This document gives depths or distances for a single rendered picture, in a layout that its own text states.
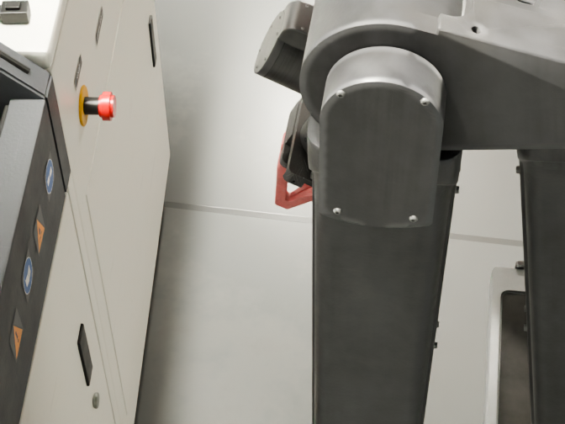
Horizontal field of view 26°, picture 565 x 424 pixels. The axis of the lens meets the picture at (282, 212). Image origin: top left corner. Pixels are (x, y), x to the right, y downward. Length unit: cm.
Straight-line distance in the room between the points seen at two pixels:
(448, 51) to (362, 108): 3
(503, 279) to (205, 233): 142
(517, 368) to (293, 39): 32
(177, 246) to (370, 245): 194
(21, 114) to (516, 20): 98
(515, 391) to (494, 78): 63
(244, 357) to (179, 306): 17
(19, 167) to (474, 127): 91
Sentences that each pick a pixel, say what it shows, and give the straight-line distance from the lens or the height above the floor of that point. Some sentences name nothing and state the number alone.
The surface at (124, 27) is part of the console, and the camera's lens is 186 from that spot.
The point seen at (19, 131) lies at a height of 95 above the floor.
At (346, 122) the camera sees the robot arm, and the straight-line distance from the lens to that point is 39.
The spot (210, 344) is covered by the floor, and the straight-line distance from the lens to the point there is 227.
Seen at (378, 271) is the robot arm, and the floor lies 148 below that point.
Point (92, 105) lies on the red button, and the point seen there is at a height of 81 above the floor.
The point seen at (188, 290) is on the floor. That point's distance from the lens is 234.
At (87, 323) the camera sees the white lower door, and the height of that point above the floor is 56.
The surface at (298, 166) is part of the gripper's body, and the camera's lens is 107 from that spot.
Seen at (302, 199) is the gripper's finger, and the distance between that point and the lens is 115.
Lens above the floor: 187
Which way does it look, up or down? 50 degrees down
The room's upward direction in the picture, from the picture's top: straight up
